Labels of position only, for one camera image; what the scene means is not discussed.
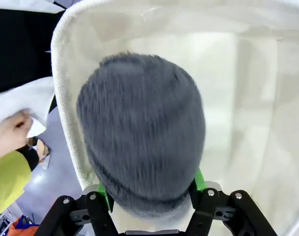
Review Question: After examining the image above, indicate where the orange jacket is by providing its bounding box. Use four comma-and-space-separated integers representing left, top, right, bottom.
8, 215, 41, 236

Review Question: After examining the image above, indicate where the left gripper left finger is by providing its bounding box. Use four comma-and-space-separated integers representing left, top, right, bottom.
38, 183, 120, 236

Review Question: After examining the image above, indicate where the person's right hand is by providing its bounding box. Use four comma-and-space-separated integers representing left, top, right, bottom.
0, 110, 33, 164

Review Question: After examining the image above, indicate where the beige fabric basket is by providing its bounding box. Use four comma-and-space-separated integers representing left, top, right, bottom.
51, 0, 299, 236

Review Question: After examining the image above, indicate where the person in white shirt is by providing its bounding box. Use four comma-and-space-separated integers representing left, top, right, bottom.
0, 0, 74, 138

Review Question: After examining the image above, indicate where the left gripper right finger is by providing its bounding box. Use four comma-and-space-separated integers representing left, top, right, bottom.
186, 167, 279, 236

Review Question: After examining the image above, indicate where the grey towel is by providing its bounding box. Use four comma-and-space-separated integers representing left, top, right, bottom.
76, 51, 206, 232

